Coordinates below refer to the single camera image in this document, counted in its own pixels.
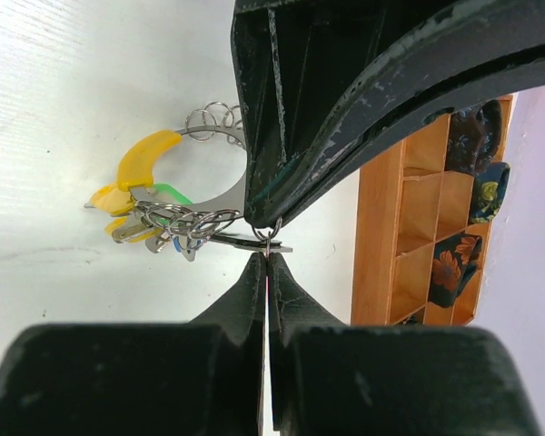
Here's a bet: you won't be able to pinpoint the black headed key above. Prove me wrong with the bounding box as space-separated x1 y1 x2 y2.
210 233 293 254

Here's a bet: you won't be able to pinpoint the yellow key tag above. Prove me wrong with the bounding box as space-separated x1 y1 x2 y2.
84 183 161 243

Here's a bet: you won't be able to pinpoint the green key tag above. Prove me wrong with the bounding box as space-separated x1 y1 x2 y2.
146 183 194 227

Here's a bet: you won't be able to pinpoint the dark rolled tie orange flowers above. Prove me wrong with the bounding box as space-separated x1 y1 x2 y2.
428 233 482 308

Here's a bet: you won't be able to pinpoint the metal keyring with yellow grip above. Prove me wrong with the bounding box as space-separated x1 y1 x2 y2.
116 101 281 253

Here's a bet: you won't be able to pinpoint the wooden compartment tray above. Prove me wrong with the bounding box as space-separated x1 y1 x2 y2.
351 114 491 325

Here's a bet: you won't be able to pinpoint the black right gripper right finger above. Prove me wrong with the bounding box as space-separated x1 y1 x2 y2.
267 253 540 435

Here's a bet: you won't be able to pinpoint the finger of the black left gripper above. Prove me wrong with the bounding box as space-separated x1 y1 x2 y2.
231 1 450 227
272 1 545 223

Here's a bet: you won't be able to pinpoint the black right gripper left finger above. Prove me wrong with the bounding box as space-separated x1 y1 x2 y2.
0 253 267 435

